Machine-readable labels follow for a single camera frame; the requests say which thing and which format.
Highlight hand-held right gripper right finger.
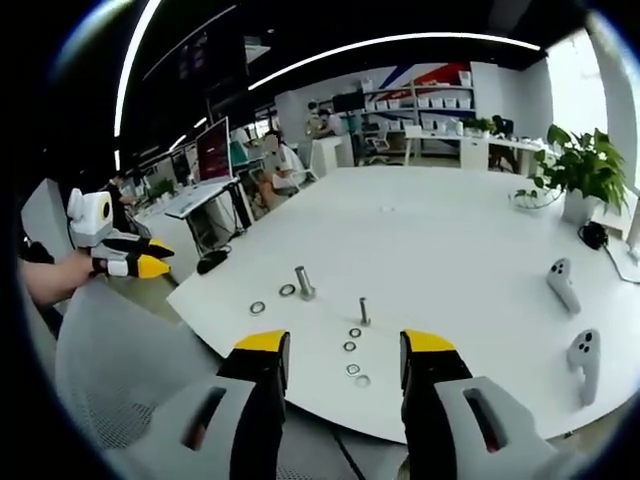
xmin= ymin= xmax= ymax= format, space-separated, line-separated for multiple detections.
xmin=398 ymin=327 xmax=599 ymax=480

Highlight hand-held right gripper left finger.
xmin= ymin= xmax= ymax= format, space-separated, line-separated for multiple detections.
xmin=114 ymin=328 xmax=292 ymax=480

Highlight large threaded metal stud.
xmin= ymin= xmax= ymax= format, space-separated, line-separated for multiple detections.
xmin=293 ymin=265 xmax=318 ymax=301

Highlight person's left hand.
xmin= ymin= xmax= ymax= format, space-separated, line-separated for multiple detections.
xmin=72 ymin=249 xmax=109 ymax=289

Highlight white standing desk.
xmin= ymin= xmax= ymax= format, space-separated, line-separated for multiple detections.
xmin=164 ymin=176 xmax=242 ymax=220

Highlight grey mesh chair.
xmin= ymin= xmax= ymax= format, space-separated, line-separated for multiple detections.
xmin=53 ymin=278 xmax=242 ymax=452

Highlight computer monitor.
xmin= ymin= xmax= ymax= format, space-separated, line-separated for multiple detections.
xmin=195 ymin=116 xmax=233 ymax=183

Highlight white handheld controller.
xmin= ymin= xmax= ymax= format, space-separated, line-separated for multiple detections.
xmin=545 ymin=257 xmax=582 ymax=315
xmin=566 ymin=328 xmax=602 ymax=407

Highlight ceiling light strip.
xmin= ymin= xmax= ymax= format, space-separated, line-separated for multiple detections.
xmin=113 ymin=0 xmax=162 ymax=139
xmin=246 ymin=31 xmax=544 ymax=93

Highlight black round device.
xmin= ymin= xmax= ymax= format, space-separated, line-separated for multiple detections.
xmin=578 ymin=220 xmax=609 ymax=250

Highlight white office desk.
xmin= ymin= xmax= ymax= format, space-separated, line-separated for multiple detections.
xmin=402 ymin=123 xmax=502 ymax=170

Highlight green potted plant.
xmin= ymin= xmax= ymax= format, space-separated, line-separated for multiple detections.
xmin=512 ymin=123 xmax=630 ymax=226

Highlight white storage shelf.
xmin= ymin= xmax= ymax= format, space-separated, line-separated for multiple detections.
xmin=361 ymin=69 xmax=477 ymax=152

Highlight white cable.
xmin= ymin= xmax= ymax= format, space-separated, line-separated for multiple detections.
xmin=601 ymin=241 xmax=640 ymax=286

